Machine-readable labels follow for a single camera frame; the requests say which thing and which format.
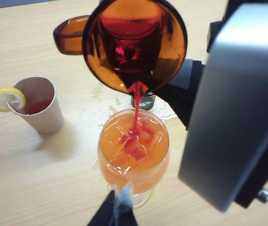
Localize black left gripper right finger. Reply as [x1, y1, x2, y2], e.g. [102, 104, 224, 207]
[156, 57, 206, 131]

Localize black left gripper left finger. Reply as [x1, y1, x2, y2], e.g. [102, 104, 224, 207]
[86, 183, 139, 226]

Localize amber measuring cup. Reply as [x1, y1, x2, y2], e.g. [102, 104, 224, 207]
[53, 0, 188, 97]

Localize smoky grey measuring cup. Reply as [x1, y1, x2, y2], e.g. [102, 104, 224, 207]
[130, 92, 157, 111]

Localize beige paper cup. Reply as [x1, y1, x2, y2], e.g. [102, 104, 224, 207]
[12, 76, 65, 135]

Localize wine glass with orange drink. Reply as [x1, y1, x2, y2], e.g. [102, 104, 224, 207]
[97, 108, 171, 210]

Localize yellow lemon slice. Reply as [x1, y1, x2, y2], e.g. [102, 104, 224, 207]
[0, 87, 26, 113]

